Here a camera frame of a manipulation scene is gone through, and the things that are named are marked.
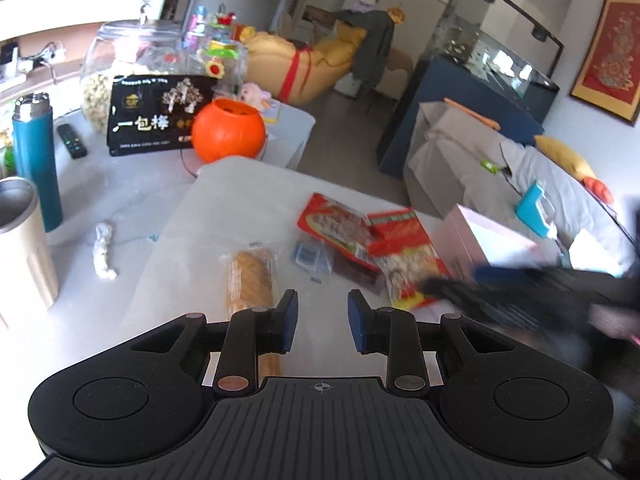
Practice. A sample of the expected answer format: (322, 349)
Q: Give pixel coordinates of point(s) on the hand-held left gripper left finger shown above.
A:
(287, 320)

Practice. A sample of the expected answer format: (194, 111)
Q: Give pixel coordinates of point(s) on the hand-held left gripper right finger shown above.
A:
(356, 320)

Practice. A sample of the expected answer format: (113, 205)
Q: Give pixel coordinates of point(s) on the crumpled white tissue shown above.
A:
(104, 255)

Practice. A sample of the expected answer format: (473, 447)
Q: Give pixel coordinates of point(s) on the white plastic bag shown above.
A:
(595, 252)

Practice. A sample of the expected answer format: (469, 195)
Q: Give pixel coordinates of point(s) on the teal tissue box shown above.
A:
(532, 210)

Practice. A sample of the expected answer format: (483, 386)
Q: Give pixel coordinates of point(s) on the beige tumbler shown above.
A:
(22, 260)

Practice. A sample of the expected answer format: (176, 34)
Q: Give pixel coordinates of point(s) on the long bread packet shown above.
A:
(250, 280)

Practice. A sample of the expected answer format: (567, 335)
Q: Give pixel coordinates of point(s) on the small clear packet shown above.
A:
(307, 254)

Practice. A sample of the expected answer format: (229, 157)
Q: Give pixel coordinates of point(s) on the yellow pillow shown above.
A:
(565, 157)

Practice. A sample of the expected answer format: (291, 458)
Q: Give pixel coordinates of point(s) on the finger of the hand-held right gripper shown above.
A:
(475, 300)
(505, 275)

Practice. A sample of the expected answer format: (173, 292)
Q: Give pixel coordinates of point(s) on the black remote control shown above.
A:
(71, 141)

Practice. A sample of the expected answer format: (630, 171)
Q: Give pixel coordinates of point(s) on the clear container of toys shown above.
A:
(217, 52)

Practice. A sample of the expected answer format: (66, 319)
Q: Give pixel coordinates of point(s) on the glass jar of nuts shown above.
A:
(125, 47)

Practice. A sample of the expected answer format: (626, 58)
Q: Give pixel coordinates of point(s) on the orange stick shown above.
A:
(472, 112)

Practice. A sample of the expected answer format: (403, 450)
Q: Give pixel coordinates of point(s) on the small green packet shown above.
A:
(489, 165)

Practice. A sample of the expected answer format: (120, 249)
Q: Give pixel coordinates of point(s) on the orange plush toy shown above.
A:
(599, 190)

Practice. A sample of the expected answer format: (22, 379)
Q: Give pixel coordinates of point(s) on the orange wall ornament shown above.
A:
(396, 14)

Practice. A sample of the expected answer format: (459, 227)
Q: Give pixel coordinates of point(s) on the blue cabinet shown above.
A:
(405, 130)

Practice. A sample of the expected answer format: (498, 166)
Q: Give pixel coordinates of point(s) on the pink plush toy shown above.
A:
(252, 95)

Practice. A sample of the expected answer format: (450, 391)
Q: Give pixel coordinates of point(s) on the glass fish tank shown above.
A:
(492, 52)

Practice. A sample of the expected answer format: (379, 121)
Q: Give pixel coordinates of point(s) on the red white snack pouch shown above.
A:
(330, 222)

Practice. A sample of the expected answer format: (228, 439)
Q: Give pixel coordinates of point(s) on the yellow bean bag chair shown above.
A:
(272, 67)

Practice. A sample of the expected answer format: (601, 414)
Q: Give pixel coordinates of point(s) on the teal thermos bottle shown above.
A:
(35, 170)

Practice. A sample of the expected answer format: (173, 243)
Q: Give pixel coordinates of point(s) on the red yellow snack packet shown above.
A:
(400, 247)

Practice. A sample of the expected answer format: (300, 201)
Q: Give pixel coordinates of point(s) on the pink box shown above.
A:
(475, 240)

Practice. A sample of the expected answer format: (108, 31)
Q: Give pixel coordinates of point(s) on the grey jacket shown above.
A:
(372, 45)

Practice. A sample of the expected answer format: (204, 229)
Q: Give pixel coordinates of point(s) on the white wooden shelf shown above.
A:
(75, 7)

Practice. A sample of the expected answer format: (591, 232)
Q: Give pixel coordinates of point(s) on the black snack box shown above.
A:
(150, 125)

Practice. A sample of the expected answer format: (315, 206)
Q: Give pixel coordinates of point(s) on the grey sofa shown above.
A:
(465, 170)

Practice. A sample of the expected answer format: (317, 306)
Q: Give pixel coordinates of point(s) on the white side table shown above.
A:
(292, 132)

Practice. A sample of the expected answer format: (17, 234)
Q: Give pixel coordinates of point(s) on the red framed picture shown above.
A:
(610, 55)

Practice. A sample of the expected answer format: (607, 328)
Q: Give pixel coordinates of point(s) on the beige chair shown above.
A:
(400, 72)

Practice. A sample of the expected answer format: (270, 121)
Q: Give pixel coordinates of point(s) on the orange pumpkin bucket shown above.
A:
(227, 132)

